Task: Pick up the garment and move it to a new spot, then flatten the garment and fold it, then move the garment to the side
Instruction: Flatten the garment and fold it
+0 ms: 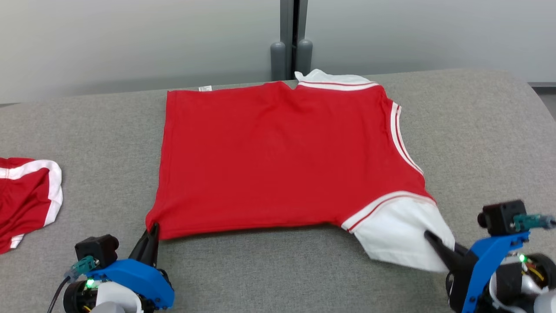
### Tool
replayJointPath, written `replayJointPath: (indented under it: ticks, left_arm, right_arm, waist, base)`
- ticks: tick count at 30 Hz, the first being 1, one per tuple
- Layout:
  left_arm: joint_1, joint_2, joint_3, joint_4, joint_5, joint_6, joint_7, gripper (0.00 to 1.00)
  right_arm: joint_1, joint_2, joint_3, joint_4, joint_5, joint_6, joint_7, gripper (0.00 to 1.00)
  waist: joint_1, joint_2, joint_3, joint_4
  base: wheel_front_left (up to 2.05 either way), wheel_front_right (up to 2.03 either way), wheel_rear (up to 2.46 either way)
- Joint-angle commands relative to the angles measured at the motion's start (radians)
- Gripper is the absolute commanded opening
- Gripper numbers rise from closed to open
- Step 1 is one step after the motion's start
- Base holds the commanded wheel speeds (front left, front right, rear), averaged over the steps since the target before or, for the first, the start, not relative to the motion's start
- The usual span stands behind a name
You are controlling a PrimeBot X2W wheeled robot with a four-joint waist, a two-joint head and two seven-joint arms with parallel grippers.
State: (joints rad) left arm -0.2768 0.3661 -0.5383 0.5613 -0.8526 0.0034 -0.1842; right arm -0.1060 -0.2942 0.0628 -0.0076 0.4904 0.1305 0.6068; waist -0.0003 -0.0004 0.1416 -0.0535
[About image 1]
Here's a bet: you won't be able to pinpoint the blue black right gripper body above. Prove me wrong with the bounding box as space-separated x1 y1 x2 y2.
447 231 531 313

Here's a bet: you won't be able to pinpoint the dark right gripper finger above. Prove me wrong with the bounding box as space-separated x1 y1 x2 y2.
424 231 468 273

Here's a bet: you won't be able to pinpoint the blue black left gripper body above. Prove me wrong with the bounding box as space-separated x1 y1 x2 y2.
87 260 175 310

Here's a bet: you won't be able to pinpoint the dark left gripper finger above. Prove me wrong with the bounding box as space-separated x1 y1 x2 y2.
146 223 160 266
129 230 151 263

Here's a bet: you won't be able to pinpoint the red shorts with white trim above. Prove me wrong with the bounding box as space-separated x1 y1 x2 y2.
0 157 63 255

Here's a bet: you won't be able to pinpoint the red jersey with white sleeves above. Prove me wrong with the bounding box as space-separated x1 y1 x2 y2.
145 69 456 273

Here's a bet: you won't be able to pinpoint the left camera cable, teal plug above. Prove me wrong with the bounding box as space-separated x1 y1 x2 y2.
46 255 97 313

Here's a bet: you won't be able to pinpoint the camera cable, teal plug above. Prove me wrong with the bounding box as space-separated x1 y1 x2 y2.
513 213 556 231
46 255 97 313

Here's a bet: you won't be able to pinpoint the right camera cable, teal plug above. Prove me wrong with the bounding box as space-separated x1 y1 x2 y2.
513 213 556 231

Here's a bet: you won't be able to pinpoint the grey cylindrical post bumper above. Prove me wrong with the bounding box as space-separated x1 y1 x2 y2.
270 41 286 82
297 39 313 75

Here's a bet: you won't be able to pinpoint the grey partition post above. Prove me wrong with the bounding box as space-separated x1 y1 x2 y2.
280 0 309 81

